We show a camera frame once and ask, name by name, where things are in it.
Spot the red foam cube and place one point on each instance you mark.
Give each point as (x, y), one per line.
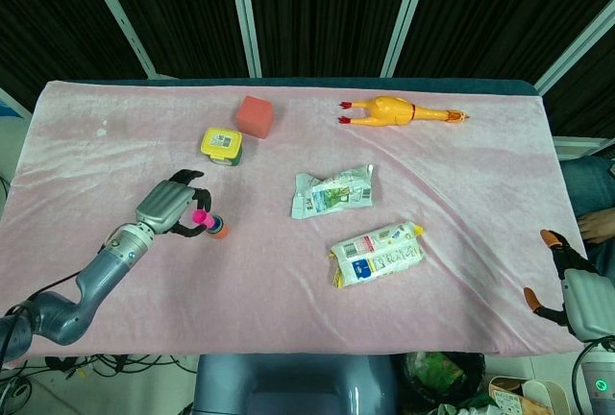
(254, 116)

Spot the yellow rubber chicken toy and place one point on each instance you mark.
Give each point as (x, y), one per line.
(384, 111)

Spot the blue white sign board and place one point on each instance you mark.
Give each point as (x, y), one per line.
(7, 107)

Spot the light blue plastic cup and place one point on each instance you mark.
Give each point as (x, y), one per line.
(220, 226)

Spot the black trash bin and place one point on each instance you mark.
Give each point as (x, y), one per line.
(442, 372)

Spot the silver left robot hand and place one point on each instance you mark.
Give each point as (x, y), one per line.
(163, 206)

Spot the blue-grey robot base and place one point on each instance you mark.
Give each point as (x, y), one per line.
(293, 386)

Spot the person's bare hand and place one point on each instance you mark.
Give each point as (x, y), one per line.
(598, 227)

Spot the pink velvet cloth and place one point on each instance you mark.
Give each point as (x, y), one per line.
(432, 184)

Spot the printed cardboard box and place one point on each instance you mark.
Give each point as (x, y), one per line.
(504, 400)

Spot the orange plastic cup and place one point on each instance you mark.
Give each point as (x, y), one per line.
(220, 236)

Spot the green tub yellow lid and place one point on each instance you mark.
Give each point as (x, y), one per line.
(221, 142)

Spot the pink plastic cup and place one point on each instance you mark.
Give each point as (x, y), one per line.
(201, 217)

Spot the white frame post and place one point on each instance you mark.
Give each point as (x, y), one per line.
(576, 47)
(120, 16)
(245, 16)
(406, 16)

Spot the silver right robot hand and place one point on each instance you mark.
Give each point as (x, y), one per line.
(588, 304)

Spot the grey metal shelf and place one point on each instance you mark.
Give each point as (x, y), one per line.
(583, 148)

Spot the person's jeans leg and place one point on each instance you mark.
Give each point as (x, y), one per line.
(588, 184)

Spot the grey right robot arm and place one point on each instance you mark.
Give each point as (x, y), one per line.
(598, 386)

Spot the white plastic container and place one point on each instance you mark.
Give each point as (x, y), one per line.
(543, 393)

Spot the crumpled white snack bag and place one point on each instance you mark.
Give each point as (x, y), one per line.
(331, 191)

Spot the teal table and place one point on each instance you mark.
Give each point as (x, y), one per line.
(336, 82)

